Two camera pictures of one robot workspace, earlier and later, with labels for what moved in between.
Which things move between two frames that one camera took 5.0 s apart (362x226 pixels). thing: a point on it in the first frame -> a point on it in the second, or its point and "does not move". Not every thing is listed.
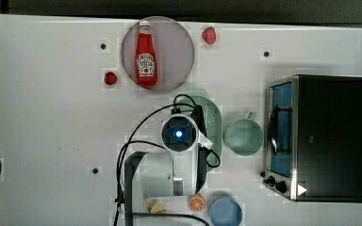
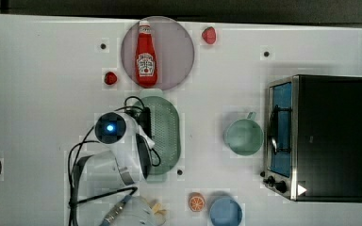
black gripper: [203, 154] -> [143, 143]
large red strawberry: [209, 35] does not move
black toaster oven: [317, 133] does not move
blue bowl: [225, 211] does not move
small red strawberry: [110, 78] does not move
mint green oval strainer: [212, 121] -> [166, 134]
